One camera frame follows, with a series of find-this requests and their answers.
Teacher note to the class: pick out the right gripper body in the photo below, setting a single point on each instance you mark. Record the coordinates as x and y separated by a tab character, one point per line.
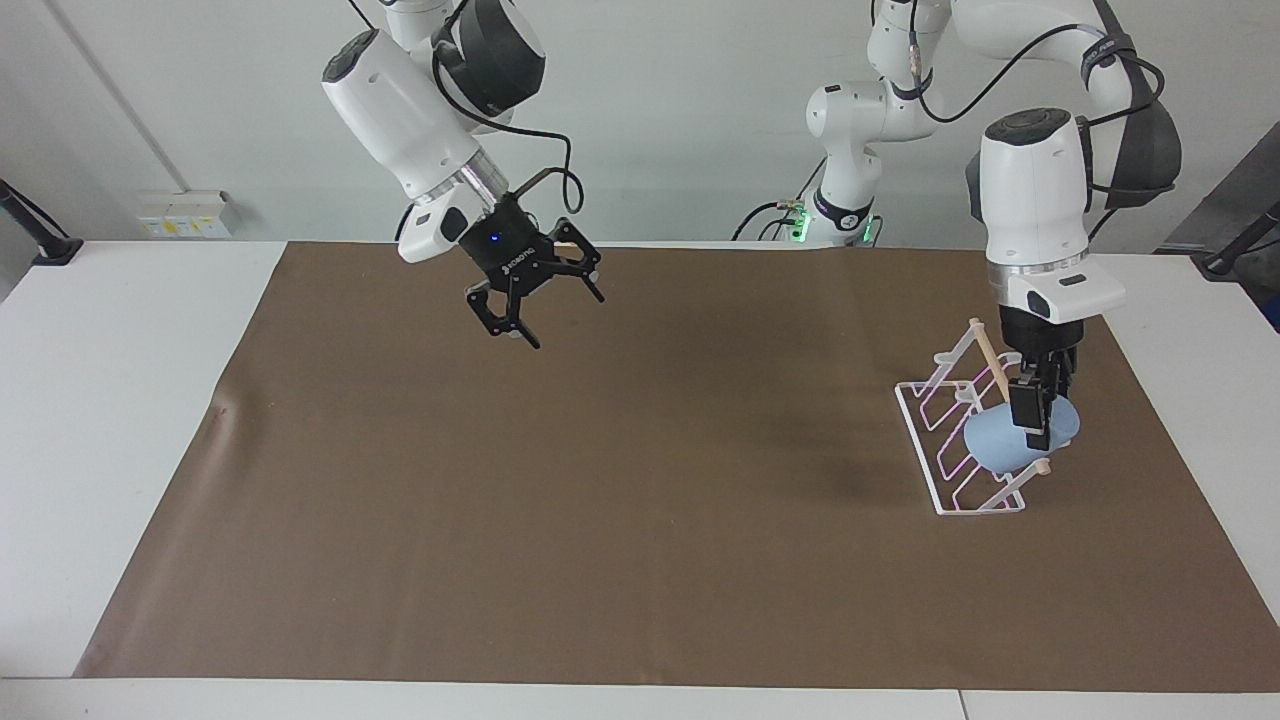
512	252

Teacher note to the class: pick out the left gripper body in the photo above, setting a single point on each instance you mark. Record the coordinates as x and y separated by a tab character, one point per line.
1040	336

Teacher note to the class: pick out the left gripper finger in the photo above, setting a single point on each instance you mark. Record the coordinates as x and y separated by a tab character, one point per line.
1063	375
1028	405

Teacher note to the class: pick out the light blue plate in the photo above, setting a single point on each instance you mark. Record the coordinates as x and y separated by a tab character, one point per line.
1000	445

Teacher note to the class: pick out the white wall socket box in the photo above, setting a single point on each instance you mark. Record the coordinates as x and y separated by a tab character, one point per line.
185	215

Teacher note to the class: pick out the black stand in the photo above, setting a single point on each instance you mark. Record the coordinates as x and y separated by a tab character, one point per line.
1240	245
45	238

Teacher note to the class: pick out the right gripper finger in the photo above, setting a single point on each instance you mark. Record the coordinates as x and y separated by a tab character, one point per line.
578	262
497	318

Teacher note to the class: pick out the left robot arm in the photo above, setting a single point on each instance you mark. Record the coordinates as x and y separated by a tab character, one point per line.
1030	200

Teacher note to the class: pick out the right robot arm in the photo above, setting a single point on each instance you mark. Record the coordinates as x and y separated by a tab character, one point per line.
400	110

